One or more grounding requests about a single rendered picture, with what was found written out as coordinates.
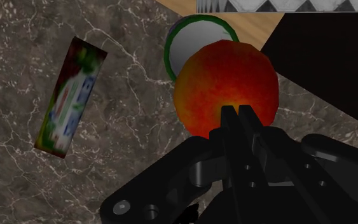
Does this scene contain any colourful printed flat box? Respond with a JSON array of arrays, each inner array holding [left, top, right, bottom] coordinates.
[[33, 36, 109, 159]]

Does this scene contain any red and yellow apple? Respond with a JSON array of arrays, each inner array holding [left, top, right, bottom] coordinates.
[[173, 39, 280, 139]]

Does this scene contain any white bowl with green rim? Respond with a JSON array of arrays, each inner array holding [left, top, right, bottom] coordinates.
[[163, 14, 240, 83]]

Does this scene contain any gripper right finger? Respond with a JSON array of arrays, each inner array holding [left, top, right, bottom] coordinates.
[[238, 104, 358, 224]]

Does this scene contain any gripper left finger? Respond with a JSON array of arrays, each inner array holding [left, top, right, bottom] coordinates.
[[99, 105, 245, 224]]

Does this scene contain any black robot stand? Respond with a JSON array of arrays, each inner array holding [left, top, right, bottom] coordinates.
[[260, 12, 358, 132]]

